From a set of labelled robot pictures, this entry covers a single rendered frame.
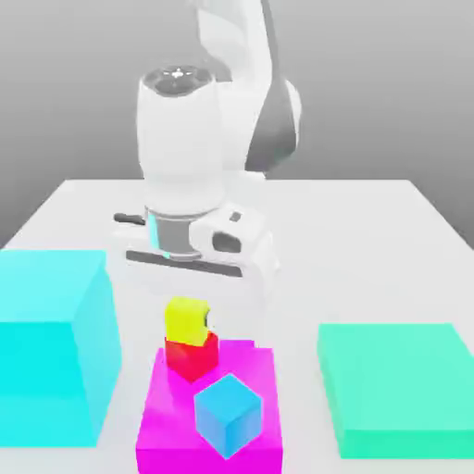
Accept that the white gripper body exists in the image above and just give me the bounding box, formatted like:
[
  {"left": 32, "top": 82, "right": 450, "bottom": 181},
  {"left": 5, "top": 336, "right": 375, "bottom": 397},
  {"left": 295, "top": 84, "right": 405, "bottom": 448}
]
[{"left": 111, "top": 230, "right": 281, "bottom": 309}]

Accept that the small yellow cube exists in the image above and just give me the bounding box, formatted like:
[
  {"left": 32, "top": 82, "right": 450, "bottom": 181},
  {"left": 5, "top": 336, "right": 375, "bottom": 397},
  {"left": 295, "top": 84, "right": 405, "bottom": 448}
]
[{"left": 165, "top": 295, "right": 213, "bottom": 348}]

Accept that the small red cube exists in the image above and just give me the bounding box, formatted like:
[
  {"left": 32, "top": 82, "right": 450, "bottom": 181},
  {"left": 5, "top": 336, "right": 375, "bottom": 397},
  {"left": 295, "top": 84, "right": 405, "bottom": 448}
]
[{"left": 164, "top": 330, "right": 220, "bottom": 384}]

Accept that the small blue cube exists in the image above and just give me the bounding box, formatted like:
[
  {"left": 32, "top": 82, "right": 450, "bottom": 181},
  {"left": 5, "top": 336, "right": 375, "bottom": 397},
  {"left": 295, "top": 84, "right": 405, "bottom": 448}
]
[{"left": 193, "top": 372, "right": 264, "bottom": 461}]

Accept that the large magenta box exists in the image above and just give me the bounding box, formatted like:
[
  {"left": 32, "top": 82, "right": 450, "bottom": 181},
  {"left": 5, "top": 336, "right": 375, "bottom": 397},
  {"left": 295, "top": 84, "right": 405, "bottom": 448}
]
[{"left": 135, "top": 338, "right": 283, "bottom": 474}]

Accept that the large cyan box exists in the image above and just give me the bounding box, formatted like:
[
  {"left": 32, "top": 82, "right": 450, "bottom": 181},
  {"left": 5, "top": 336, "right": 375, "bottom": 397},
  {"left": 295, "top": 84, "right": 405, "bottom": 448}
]
[{"left": 0, "top": 248, "right": 123, "bottom": 449}]

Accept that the large mint green box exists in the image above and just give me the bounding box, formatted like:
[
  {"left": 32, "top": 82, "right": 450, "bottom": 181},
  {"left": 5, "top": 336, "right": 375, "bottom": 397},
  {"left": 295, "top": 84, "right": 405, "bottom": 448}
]
[{"left": 317, "top": 322, "right": 474, "bottom": 460}]

